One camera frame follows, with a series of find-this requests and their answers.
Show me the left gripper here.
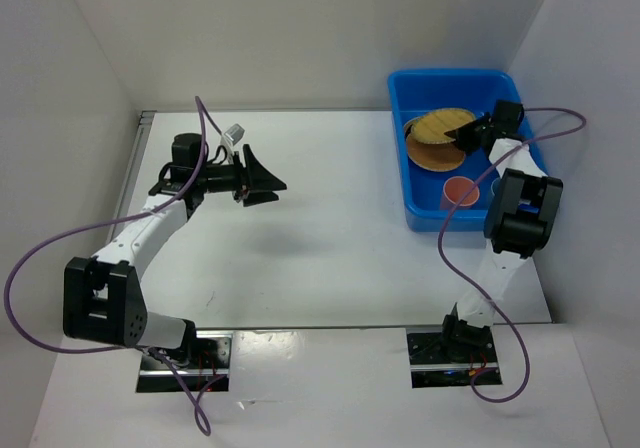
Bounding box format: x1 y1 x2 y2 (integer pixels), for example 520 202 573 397
196 144 286 207

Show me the bamboo pattern round plate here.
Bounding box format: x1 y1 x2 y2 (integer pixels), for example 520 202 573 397
410 108 476 145

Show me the light brown woven plate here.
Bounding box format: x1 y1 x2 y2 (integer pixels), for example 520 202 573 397
406 134 466 173

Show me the pink plastic cup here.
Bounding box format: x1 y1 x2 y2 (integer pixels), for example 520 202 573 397
439 176 480 211

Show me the black round plate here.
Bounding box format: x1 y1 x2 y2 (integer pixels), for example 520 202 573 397
403 118 418 139

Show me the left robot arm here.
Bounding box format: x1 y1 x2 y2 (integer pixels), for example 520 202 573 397
63 133 287 368

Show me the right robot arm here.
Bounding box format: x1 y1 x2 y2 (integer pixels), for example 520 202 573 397
438 100 563 363

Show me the blue plastic bin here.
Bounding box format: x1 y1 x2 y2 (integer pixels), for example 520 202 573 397
387 69 560 233

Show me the blue plastic cup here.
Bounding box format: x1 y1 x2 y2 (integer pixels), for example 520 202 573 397
488 178 501 202

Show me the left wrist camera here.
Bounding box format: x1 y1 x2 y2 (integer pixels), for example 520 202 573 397
221 124 245 152

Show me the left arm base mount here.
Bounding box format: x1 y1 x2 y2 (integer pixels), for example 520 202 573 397
135 330 233 394

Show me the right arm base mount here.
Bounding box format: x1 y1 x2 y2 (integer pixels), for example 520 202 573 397
406 331 502 389

